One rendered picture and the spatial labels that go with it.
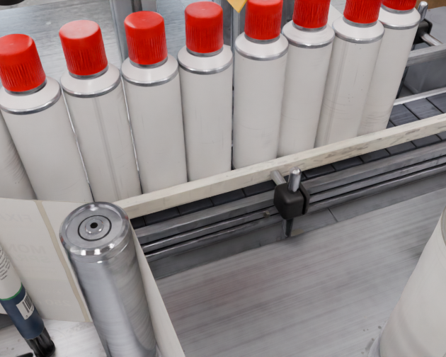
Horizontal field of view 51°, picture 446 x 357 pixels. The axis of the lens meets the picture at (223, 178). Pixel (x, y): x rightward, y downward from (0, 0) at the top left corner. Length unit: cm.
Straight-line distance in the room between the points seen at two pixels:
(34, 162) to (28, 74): 8
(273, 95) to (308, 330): 22
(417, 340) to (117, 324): 19
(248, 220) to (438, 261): 29
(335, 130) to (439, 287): 29
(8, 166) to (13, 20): 63
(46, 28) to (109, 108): 59
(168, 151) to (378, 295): 24
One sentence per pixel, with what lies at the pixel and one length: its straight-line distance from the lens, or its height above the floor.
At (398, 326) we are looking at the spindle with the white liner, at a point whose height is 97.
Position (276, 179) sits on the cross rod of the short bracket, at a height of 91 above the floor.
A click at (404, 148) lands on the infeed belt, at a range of 63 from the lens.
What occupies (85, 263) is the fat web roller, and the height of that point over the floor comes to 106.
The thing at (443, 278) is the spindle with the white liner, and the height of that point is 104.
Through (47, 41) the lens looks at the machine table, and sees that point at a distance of 96.
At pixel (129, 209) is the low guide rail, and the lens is 48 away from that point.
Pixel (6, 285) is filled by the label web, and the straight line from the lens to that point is 35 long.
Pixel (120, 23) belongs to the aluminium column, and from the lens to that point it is 55.
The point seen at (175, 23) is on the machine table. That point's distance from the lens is 97.
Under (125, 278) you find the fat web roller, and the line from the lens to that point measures 28.
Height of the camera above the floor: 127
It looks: 45 degrees down
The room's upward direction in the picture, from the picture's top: straight up
